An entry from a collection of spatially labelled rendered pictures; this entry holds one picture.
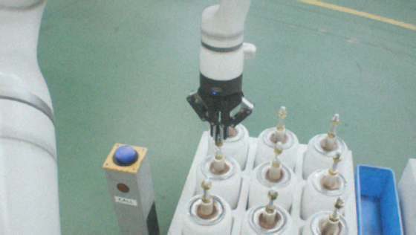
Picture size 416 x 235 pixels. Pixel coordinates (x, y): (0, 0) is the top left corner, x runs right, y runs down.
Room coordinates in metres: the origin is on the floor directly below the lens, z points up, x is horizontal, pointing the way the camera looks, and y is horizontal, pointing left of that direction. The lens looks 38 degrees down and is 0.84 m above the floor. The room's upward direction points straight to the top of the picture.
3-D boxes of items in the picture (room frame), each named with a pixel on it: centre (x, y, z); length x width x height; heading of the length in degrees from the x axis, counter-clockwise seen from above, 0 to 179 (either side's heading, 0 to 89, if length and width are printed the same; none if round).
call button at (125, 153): (0.55, 0.16, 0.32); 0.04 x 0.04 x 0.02
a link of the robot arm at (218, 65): (0.60, -0.03, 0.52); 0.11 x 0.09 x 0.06; 161
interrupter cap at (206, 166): (0.58, -0.02, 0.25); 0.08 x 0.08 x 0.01
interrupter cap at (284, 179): (0.56, -0.14, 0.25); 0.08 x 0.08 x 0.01
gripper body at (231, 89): (0.58, -0.02, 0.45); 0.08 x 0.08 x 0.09
